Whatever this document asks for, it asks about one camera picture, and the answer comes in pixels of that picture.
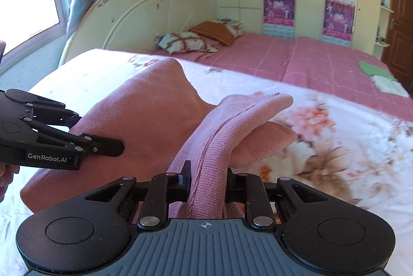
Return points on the pink checked bed sheet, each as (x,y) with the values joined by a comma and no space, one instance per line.
(308,63)

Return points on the purple calendar poster lower right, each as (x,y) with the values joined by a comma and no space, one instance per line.
(338,23)

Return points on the pink knit sweater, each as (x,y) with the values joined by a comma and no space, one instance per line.
(163,122)

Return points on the purple calendar poster lower left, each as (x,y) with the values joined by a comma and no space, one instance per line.
(279,18)

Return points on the orange striped pillow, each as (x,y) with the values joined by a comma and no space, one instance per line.
(225,30)

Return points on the green folded cloth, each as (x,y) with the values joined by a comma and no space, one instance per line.
(371,70)

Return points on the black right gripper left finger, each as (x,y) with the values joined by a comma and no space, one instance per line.
(148,202)

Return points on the white brown patterned pillow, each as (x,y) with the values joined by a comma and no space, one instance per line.
(182,42)

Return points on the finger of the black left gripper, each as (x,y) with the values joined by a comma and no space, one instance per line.
(50,112)
(42,135)

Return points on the cream bed headboard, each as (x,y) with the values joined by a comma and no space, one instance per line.
(132,25)

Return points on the left hand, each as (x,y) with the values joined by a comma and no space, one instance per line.
(7,172)

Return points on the brown wooden door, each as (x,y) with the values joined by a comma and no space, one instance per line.
(398,56)

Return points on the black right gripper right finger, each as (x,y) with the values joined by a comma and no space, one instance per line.
(268,204)

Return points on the white folded cloth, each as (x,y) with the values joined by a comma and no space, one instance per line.
(389,86)

